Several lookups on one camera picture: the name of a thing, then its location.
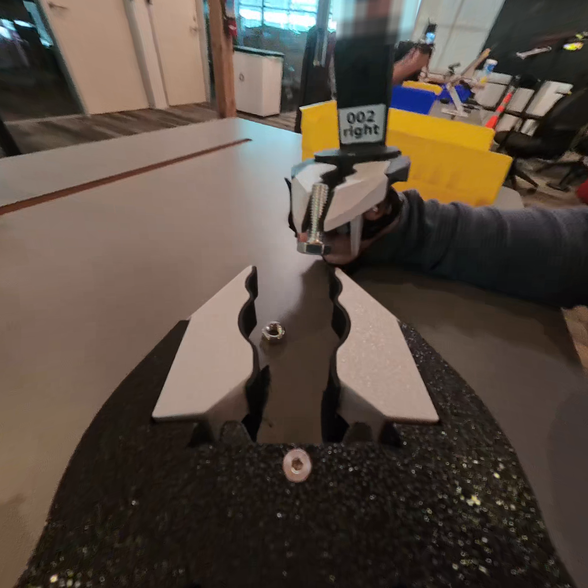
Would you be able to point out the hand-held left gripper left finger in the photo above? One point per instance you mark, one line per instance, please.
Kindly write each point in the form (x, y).
(206, 367)

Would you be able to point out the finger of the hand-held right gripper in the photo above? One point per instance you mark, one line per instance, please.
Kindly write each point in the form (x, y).
(301, 197)
(356, 197)

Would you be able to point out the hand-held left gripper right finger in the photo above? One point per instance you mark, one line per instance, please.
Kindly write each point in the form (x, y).
(381, 367)

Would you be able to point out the silver hex bolt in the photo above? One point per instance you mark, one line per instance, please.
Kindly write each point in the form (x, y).
(316, 220)

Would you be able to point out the silver hex nut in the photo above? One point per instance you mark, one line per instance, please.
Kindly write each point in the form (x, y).
(273, 331)

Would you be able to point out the person's right forearm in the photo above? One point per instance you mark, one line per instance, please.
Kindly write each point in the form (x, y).
(482, 243)

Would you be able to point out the black chair back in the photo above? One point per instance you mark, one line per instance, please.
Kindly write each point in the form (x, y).
(317, 64)

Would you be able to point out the blue plastic bin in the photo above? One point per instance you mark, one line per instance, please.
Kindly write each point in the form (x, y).
(413, 99)

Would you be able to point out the white cabinet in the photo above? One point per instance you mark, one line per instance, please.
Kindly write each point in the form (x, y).
(258, 82)

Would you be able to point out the orange traffic cone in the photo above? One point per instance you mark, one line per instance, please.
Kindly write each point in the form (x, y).
(498, 112)

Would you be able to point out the red fire extinguisher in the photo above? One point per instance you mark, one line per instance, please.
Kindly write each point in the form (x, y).
(229, 26)

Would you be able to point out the black office chair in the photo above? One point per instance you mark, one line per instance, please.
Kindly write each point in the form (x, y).
(542, 138)

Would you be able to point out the white door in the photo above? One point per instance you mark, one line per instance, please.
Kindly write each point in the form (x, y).
(179, 50)
(96, 55)

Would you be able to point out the red bag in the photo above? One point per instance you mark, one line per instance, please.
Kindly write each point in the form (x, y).
(582, 192)

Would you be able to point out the wooden post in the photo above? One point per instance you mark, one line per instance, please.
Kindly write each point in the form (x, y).
(223, 59)

